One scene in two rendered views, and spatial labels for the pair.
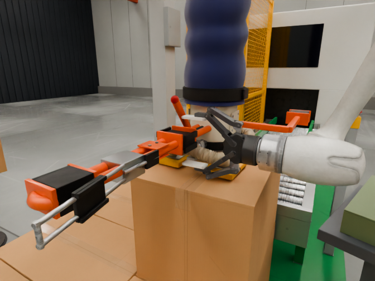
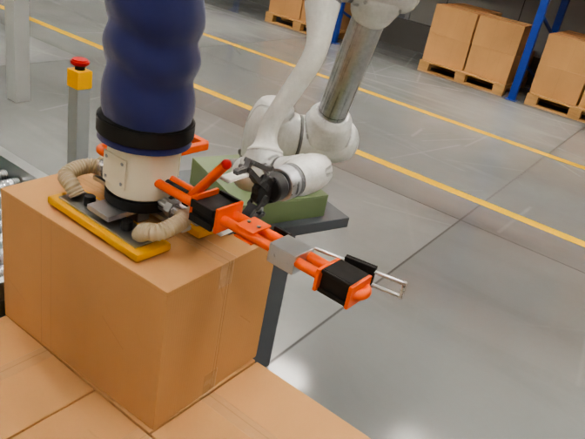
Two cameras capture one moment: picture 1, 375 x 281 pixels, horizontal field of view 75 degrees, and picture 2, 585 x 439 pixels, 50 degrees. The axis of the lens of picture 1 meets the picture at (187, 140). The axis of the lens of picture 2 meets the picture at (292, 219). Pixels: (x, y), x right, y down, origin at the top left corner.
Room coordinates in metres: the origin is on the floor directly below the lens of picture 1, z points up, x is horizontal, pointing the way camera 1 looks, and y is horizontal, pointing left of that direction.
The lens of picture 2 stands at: (0.44, 1.26, 1.72)
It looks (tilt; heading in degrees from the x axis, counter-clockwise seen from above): 27 degrees down; 273
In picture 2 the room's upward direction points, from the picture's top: 11 degrees clockwise
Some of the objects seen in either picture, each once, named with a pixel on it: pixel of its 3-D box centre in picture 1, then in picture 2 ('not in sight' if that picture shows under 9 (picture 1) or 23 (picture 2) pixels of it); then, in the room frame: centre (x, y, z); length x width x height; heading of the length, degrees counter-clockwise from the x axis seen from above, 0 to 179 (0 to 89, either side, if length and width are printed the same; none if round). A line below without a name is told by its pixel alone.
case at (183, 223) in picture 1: (218, 202); (136, 277); (0.90, -0.13, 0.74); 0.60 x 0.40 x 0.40; 153
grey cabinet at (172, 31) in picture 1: (172, 28); not in sight; (2.32, 0.13, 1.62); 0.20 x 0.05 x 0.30; 151
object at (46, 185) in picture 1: (64, 188); (341, 282); (0.38, 0.21, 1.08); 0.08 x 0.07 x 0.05; 150
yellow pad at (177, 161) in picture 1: (190, 146); (107, 216); (0.94, -0.01, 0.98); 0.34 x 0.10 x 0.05; 150
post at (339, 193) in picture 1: (340, 189); (77, 186); (1.48, -1.02, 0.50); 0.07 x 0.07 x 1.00; 61
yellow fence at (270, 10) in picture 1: (254, 88); not in sight; (2.98, -0.80, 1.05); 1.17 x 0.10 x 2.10; 151
